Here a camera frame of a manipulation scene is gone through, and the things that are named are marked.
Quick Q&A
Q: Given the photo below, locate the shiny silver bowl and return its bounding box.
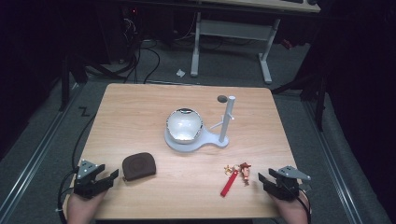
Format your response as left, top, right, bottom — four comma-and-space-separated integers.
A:
165, 107, 204, 145

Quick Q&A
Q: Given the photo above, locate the red strap figure keychain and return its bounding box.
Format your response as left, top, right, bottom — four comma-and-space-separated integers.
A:
219, 161, 252, 198

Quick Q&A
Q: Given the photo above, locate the dark computer cabinet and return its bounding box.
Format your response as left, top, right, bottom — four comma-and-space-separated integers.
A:
102, 4, 148, 64

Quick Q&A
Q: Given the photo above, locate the black metal stand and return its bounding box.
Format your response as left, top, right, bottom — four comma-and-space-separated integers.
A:
271, 73, 329, 133
58, 55, 90, 112

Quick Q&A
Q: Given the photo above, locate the white-framed desk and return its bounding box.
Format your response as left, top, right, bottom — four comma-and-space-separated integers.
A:
190, 0, 321, 85

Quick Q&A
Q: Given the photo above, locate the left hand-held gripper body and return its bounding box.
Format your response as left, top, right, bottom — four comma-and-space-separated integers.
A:
73, 159, 108, 200

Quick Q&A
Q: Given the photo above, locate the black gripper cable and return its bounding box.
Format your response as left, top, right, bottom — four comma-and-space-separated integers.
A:
56, 166, 80, 224
295, 188, 313, 224

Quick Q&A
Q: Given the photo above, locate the black cable beside table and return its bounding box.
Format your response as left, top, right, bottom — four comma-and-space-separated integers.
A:
71, 113, 97, 171

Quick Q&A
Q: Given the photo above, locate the brown round-cornered pouch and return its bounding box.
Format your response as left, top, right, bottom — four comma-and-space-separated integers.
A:
121, 151, 157, 182

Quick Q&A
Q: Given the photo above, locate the person's right hand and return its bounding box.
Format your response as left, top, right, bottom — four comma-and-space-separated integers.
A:
268, 191, 312, 224

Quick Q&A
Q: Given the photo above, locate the aluminium floor rail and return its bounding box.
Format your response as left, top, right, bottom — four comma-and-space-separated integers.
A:
303, 100, 364, 224
0, 83, 82, 218

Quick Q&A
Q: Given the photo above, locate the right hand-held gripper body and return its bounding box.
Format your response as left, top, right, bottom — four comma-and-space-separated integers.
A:
263, 165, 312, 202

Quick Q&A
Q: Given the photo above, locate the person's left hand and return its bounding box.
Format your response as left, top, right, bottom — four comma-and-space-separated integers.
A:
66, 189, 108, 224

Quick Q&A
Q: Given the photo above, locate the bundle of black floor cables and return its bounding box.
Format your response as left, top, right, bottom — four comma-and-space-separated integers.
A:
90, 36, 162, 85

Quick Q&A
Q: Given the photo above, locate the white stand with post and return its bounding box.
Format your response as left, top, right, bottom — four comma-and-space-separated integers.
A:
163, 95, 236, 153

